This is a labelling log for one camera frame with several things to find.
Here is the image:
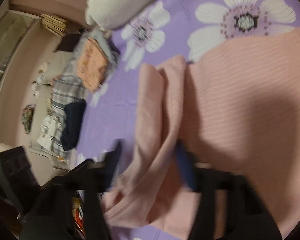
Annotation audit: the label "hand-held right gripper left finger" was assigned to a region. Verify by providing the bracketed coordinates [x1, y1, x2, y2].
[21, 140, 122, 240]

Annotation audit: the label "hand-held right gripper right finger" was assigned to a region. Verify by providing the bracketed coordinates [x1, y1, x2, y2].
[174, 142, 283, 240]

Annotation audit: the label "pink striped shirt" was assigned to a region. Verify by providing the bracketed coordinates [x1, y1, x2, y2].
[100, 27, 300, 240]

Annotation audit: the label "colourful packet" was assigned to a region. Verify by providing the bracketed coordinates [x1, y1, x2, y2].
[72, 197, 86, 240]

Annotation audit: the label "dark navy cloth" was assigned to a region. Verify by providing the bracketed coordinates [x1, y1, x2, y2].
[61, 99, 87, 152]

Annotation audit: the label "white cartoon print pillow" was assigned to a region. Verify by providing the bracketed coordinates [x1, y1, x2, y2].
[37, 115, 63, 151]

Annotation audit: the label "grey plaid quilt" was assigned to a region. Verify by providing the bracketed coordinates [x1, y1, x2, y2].
[37, 61, 90, 157]

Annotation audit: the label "colourful patterned cushion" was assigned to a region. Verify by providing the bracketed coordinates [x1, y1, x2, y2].
[21, 104, 37, 135]

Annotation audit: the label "dark boxy object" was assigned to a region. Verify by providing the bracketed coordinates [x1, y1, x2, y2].
[0, 146, 38, 215]

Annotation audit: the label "folded orange printed garment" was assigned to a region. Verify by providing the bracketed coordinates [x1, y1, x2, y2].
[76, 39, 109, 92]

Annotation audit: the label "small plush toys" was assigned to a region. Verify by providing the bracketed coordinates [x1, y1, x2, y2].
[31, 62, 53, 97]

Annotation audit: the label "folded grey garment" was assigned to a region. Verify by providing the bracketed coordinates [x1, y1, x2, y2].
[89, 29, 121, 85]

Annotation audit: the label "beige pillow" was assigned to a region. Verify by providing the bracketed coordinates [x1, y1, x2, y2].
[41, 52, 74, 87]

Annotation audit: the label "black cloth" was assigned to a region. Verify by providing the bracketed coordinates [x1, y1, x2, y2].
[55, 33, 83, 53]

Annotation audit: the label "purple floral bed sheet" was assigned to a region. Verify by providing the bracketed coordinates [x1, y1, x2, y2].
[72, 0, 300, 240]

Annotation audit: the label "yellow pleated fabric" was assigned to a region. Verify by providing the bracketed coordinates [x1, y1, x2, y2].
[39, 13, 68, 36]

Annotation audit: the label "white plush goose toy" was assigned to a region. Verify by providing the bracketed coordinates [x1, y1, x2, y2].
[85, 0, 176, 30]

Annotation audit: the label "pink curtain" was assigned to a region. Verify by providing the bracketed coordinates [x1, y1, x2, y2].
[9, 0, 98, 28]

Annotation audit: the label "white wall shelf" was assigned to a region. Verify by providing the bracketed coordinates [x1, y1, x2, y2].
[0, 10, 41, 147]

